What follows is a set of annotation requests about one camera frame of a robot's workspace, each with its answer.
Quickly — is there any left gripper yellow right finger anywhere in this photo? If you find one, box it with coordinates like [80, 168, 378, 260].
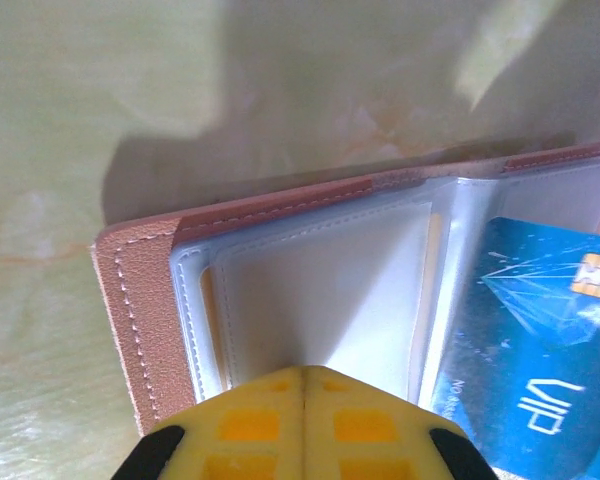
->
[302, 364, 499, 480]

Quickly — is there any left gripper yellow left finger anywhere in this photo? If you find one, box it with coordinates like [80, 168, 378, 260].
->
[112, 364, 306, 480]

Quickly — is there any blue VIP card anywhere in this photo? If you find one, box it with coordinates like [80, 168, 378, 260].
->
[427, 214, 600, 480]

